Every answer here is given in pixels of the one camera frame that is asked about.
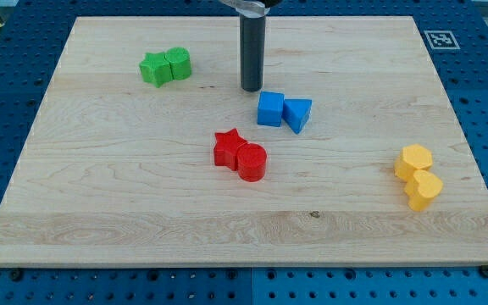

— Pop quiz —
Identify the white fiducial marker tag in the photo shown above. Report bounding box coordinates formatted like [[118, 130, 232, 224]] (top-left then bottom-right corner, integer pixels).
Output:
[[424, 30, 460, 50]]

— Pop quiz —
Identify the red star block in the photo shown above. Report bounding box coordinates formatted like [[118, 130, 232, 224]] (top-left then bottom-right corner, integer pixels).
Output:
[[213, 128, 247, 171]]

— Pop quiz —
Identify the green cylinder block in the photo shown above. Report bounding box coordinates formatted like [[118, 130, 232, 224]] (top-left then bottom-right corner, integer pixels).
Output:
[[165, 47, 191, 80]]

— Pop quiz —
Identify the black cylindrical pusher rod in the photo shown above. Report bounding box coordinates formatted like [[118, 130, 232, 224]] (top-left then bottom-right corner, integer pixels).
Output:
[[239, 14, 266, 92]]

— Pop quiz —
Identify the blue triangle block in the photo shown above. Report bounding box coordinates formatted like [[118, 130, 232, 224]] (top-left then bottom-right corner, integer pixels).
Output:
[[282, 99, 313, 134]]

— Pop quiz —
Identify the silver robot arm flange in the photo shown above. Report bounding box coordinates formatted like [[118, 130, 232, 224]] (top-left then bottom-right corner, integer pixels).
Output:
[[219, 0, 282, 18]]

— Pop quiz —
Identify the red cylinder block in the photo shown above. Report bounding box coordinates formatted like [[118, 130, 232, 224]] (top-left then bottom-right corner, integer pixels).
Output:
[[236, 143, 267, 182]]

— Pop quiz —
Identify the green star block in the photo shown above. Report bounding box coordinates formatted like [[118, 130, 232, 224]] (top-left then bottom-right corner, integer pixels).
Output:
[[139, 53, 173, 88]]

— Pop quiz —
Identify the wooden board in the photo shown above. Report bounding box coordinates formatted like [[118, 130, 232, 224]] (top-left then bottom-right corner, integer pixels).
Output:
[[0, 16, 488, 268]]

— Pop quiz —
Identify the yellow heart block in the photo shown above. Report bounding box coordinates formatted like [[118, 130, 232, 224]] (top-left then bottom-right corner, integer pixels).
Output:
[[404, 169, 443, 212]]

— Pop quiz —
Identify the blue cube block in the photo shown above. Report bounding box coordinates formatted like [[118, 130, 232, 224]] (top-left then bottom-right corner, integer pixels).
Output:
[[257, 91, 285, 127]]

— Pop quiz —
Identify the yellow hexagon block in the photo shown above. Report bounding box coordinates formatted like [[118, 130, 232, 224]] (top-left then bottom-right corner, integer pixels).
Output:
[[394, 144, 433, 181]]

